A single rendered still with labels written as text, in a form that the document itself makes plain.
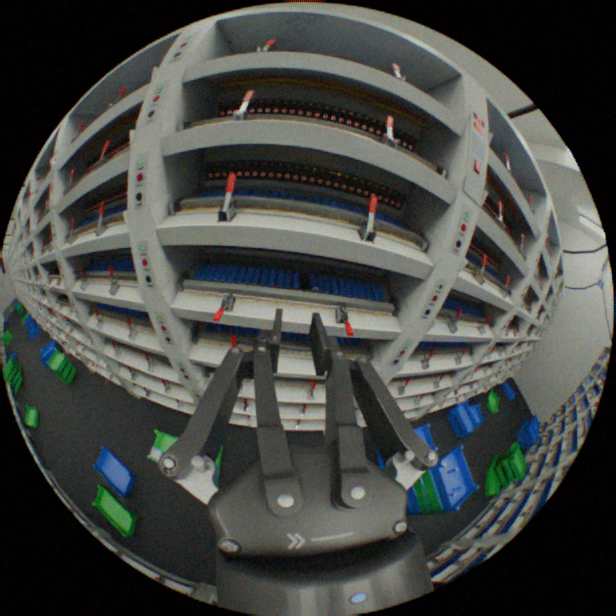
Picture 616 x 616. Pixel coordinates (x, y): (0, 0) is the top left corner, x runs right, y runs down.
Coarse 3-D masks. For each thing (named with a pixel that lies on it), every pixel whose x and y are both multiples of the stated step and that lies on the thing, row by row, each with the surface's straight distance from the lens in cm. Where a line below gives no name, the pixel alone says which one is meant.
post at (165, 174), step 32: (192, 32) 69; (192, 96) 55; (160, 128) 46; (160, 160) 44; (192, 160) 54; (128, 192) 49; (160, 192) 43; (160, 256) 44; (160, 288) 47; (192, 384) 76
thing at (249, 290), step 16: (192, 288) 48; (208, 288) 45; (224, 288) 43; (240, 288) 42; (256, 288) 42; (272, 288) 42; (320, 304) 42; (336, 304) 44; (352, 304) 45; (368, 304) 46; (384, 304) 49
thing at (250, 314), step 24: (192, 264) 57; (336, 264) 52; (168, 288) 47; (384, 288) 59; (192, 312) 46; (240, 312) 41; (264, 312) 41; (288, 312) 41; (312, 312) 42; (360, 312) 47; (408, 312) 49; (360, 336) 47; (384, 336) 50
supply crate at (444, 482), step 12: (444, 456) 108; (456, 456) 116; (432, 468) 101; (444, 468) 108; (444, 480) 108; (456, 480) 115; (468, 480) 119; (444, 492) 103; (456, 492) 115; (468, 492) 120; (444, 504) 107; (456, 504) 112
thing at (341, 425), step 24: (336, 360) 13; (336, 384) 11; (336, 408) 10; (336, 432) 9; (360, 432) 9; (336, 456) 9; (360, 456) 9; (336, 480) 8; (360, 480) 8; (360, 504) 8
